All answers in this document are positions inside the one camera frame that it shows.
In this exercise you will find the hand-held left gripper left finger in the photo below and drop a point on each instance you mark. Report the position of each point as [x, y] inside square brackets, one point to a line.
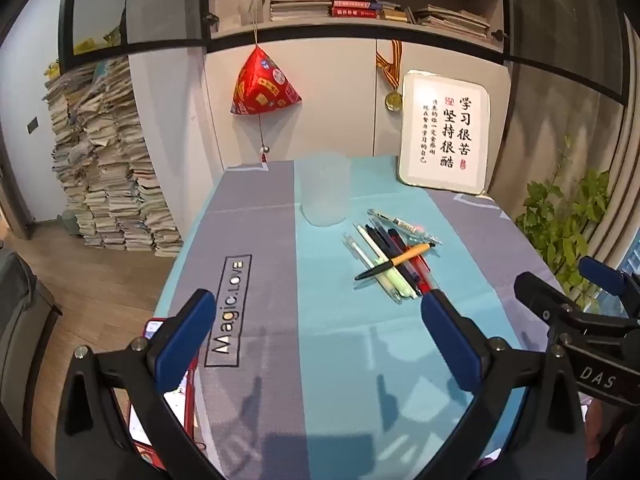
[185, 330]

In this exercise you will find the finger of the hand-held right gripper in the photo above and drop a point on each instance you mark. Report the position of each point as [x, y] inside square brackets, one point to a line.
[545, 297]
[602, 274]

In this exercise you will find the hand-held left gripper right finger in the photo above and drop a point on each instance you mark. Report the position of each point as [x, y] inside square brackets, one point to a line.
[445, 330]

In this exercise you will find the white and green pen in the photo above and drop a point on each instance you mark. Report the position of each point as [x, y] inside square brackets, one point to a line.
[400, 275]

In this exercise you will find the yellow pen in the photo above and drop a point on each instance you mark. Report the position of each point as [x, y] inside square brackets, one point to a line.
[405, 256]

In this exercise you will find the dark blue pen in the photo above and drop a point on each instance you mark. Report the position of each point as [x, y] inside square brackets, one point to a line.
[387, 245]

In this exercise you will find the black pen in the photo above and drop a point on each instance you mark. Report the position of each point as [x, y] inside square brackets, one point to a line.
[376, 241]

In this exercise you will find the white translucent pen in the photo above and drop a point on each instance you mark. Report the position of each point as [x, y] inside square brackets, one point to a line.
[357, 251]

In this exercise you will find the clear pen with red print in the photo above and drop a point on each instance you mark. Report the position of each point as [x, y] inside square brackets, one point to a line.
[395, 221]

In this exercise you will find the frosted plastic cup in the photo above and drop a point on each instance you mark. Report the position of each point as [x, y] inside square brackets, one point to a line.
[322, 190]

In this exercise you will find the green potted plant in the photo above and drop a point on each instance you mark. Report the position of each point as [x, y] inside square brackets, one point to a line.
[560, 220]

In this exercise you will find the grey and teal tablecloth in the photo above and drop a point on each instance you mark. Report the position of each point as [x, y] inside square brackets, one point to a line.
[325, 360]

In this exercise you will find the grey sofa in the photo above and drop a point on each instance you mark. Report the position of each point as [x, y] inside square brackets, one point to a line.
[25, 320]

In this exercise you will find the tall stacks of papers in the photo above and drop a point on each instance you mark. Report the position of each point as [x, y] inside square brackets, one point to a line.
[115, 185]

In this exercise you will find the framed calligraphy sign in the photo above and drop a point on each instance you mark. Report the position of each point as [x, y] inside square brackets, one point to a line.
[445, 130]

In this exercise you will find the gold medal with striped ribbon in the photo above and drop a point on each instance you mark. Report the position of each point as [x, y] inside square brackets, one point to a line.
[393, 101]

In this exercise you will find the red pyramid hanging ornament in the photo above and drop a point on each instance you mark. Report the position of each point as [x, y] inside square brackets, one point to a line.
[262, 85]

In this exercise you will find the yellow item behind glass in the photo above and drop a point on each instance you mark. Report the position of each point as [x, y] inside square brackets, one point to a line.
[95, 44]

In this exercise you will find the clear pen holder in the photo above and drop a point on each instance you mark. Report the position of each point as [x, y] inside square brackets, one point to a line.
[252, 10]

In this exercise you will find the red books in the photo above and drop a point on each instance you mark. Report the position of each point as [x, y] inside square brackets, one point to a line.
[355, 10]

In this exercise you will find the stack of white books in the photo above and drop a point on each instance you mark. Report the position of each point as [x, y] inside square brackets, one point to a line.
[300, 5]

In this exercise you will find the wall switch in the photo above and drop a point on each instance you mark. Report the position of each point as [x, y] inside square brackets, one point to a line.
[33, 125]

